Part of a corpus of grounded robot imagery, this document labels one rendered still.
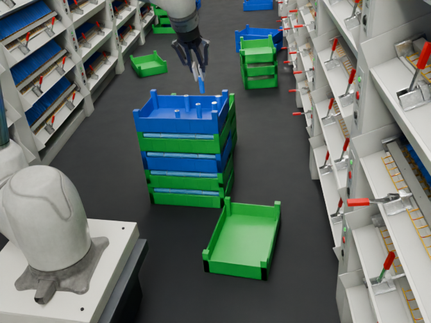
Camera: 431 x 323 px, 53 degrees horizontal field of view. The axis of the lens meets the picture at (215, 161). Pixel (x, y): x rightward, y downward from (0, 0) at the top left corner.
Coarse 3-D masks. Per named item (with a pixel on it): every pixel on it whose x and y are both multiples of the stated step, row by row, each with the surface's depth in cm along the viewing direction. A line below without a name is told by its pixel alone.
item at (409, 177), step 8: (392, 144) 82; (392, 152) 80; (400, 152) 79; (400, 160) 77; (392, 168) 79; (400, 168) 76; (408, 168) 75; (392, 176) 77; (408, 176) 73; (408, 184) 72; (416, 184) 71; (416, 192) 69; (424, 192) 68; (416, 200) 68; (424, 200) 67; (416, 208) 68; (424, 208) 66; (424, 216) 65
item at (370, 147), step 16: (384, 128) 84; (400, 128) 84; (368, 144) 86; (384, 144) 84; (400, 144) 83; (368, 160) 86; (384, 160) 84; (368, 176) 82; (384, 176) 80; (416, 176) 76; (384, 192) 76; (384, 208) 73; (400, 224) 69; (416, 224) 67; (400, 240) 66; (416, 240) 65; (400, 256) 64; (416, 256) 62; (416, 272) 60; (416, 288) 58
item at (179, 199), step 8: (232, 168) 174; (232, 176) 174; (232, 184) 175; (152, 192) 166; (160, 192) 166; (224, 192) 160; (152, 200) 168; (160, 200) 167; (168, 200) 167; (176, 200) 166; (184, 200) 165; (192, 200) 164; (200, 200) 163; (208, 200) 162; (216, 200) 162
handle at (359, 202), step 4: (388, 196) 70; (348, 200) 72; (352, 200) 72; (356, 200) 72; (360, 200) 72; (364, 200) 72; (368, 200) 71; (372, 200) 72; (376, 200) 72; (380, 200) 71; (384, 200) 71; (388, 200) 71; (392, 200) 71; (348, 204) 72; (352, 204) 72; (356, 204) 72; (360, 204) 71; (364, 204) 71; (368, 204) 71
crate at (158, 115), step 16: (160, 96) 166; (176, 96) 164; (192, 96) 163; (208, 96) 161; (224, 96) 158; (144, 112) 159; (160, 112) 165; (192, 112) 162; (208, 112) 161; (224, 112) 154; (144, 128) 151; (160, 128) 150; (176, 128) 149; (192, 128) 147; (208, 128) 146
